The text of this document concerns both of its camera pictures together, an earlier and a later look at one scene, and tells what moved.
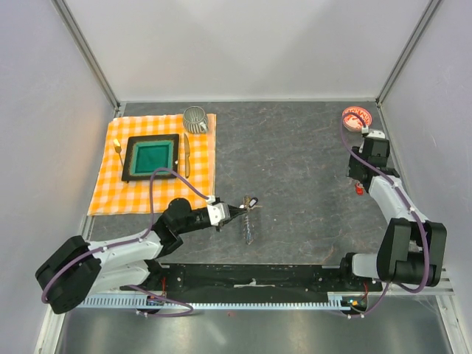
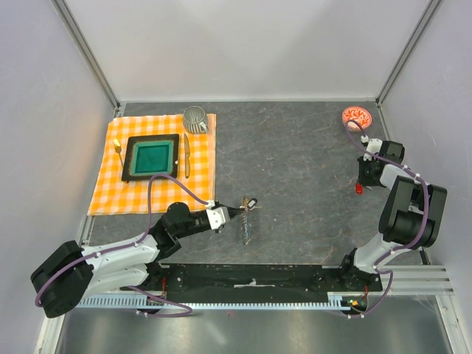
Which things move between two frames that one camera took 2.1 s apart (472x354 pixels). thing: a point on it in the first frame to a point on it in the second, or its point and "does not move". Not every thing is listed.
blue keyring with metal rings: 248,225 does not move
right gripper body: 353,167 to 365,167
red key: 359,190 does not move
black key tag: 254,200 does not move
